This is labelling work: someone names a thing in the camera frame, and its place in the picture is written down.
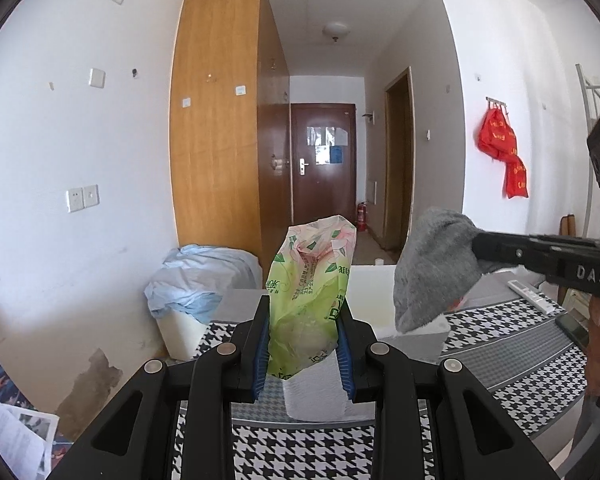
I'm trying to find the grey sock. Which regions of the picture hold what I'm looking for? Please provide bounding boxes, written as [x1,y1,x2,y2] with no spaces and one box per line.
[393,208,482,333]

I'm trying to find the green plastic bag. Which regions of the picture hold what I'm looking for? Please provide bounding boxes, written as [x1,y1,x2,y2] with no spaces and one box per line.
[265,214,356,380]

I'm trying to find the person right hand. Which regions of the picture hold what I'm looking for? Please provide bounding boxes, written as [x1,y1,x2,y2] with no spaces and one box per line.
[585,296,600,396]

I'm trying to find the white remote control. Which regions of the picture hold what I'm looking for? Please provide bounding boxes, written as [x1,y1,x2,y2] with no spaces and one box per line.
[507,280,560,315]

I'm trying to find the white styrofoam box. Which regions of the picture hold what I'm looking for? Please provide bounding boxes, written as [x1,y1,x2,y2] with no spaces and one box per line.
[212,263,452,422]

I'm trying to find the white bin under sheet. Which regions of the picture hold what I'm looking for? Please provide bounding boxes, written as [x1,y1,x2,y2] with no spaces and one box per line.
[156,310,209,361]

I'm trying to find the black smartphone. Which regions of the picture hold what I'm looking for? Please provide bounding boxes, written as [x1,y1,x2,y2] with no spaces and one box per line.
[555,313,590,353]

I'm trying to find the houndstooth table cloth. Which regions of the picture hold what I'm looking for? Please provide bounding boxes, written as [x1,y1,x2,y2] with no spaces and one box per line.
[168,288,592,480]

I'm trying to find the light blue crumpled sheet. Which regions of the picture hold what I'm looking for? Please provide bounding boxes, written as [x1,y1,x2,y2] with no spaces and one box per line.
[144,244,262,324]

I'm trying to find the red hanging bags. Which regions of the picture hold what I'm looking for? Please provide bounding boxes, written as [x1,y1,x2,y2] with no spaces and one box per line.
[477,101,529,198]

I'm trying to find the red fire extinguisher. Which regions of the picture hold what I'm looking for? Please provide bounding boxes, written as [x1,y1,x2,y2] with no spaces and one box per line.
[356,202,367,232]

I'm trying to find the metal bunk bed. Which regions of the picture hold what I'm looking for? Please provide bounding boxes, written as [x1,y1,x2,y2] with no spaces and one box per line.
[576,63,600,240]

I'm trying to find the papers on floor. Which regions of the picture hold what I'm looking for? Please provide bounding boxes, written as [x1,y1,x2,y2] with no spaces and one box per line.
[0,402,59,480]

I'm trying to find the dark brown entrance door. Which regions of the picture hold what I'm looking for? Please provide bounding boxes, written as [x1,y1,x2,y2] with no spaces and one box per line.
[291,103,356,224]

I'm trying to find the wooden wardrobe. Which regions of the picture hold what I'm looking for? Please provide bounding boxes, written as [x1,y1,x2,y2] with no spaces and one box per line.
[169,0,291,268]

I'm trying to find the ceiling lamp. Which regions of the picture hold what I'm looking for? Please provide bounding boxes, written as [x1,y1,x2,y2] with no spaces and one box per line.
[323,22,350,44]

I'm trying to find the wooden slats against wall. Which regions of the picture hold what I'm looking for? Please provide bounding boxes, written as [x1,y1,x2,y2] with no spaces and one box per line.
[559,214,577,236]

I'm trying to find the white wall switch pair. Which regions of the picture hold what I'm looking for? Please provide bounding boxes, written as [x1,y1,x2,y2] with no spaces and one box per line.
[66,184,99,214]

